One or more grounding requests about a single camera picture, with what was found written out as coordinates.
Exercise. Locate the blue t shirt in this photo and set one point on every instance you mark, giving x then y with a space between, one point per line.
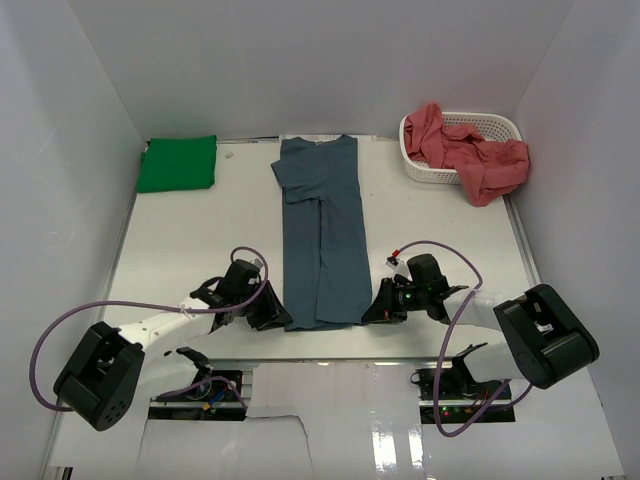
326 273

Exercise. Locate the red t shirt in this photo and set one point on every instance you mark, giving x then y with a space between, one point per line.
487 169

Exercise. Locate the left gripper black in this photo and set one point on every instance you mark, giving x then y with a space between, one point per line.
272 312

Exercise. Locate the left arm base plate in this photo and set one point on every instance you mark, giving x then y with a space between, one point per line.
214 401

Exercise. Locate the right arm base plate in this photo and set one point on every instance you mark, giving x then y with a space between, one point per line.
458 400

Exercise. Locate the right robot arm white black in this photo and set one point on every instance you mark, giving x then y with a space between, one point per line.
544 341

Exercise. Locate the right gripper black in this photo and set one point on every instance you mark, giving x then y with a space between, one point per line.
384 308

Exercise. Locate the white perforated plastic basket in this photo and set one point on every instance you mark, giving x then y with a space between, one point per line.
492 127

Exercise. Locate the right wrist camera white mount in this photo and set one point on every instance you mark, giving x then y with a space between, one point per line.
397 265

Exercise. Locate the folded green t shirt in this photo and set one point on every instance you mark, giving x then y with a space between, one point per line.
177 165

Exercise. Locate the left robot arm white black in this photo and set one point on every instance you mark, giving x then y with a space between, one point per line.
99 380

